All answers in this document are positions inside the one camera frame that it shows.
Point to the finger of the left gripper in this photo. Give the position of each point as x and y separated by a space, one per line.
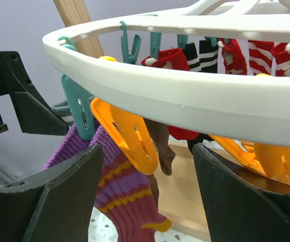
33 113

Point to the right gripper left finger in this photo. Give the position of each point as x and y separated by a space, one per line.
55 204

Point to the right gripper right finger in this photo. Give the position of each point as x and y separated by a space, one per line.
239 204

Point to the teal clothespin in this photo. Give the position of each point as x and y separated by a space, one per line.
79 103

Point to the white round clip hanger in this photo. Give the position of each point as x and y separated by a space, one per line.
249 108

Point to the brown sock grey cuff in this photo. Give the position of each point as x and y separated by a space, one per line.
160 137

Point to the orange clothespin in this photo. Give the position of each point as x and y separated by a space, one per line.
129 133
271 161

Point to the red bear sock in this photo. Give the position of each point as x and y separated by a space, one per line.
234 60
173 59

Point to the black sock white stripes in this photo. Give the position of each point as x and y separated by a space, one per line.
206 60

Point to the red white striped sock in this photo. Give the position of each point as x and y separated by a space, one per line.
260 56

